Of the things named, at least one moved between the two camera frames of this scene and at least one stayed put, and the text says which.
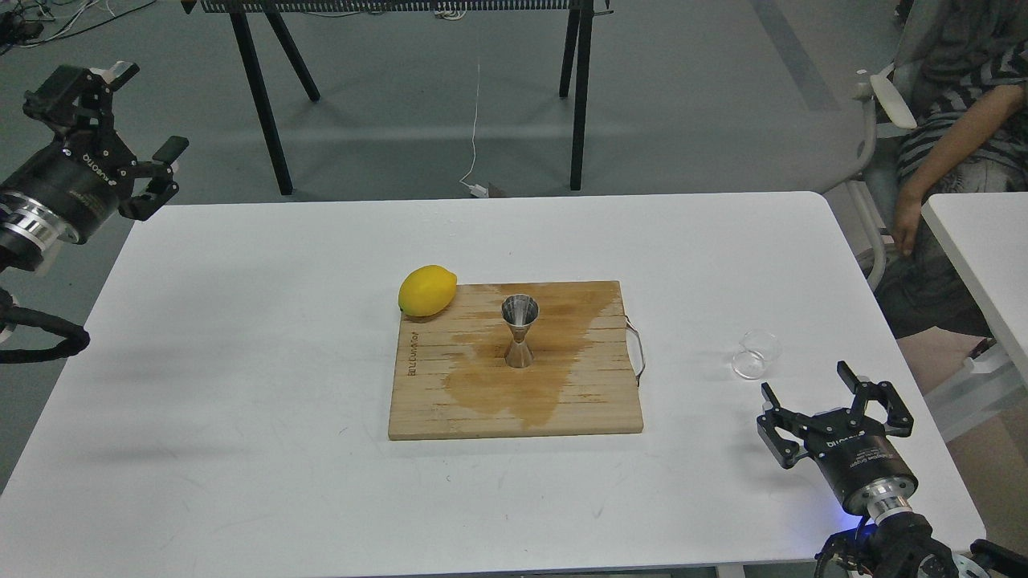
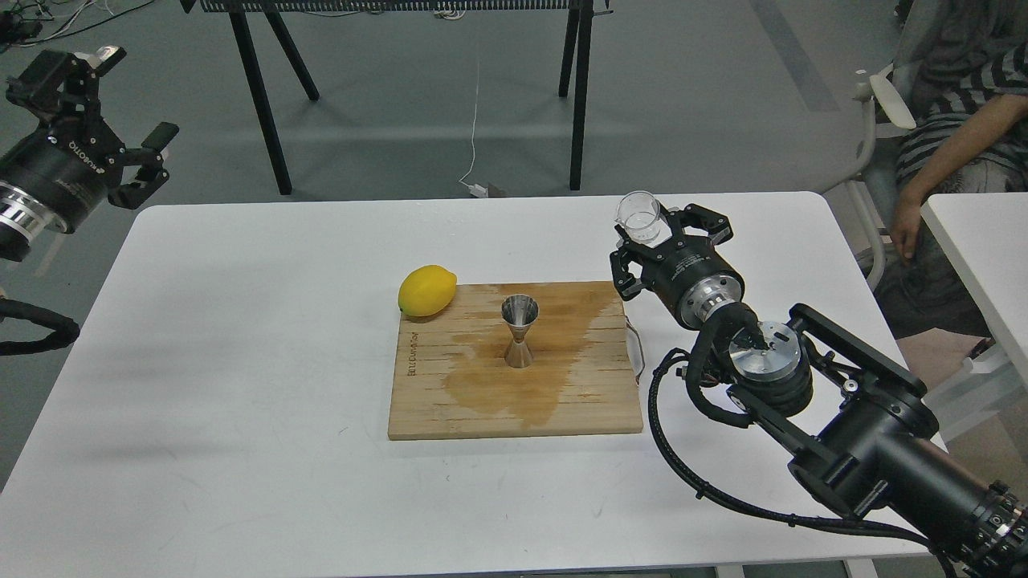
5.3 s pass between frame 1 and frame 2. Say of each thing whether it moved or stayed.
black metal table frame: stayed
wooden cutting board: stayed
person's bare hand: stayed
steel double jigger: stayed
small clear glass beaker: moved
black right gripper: moved
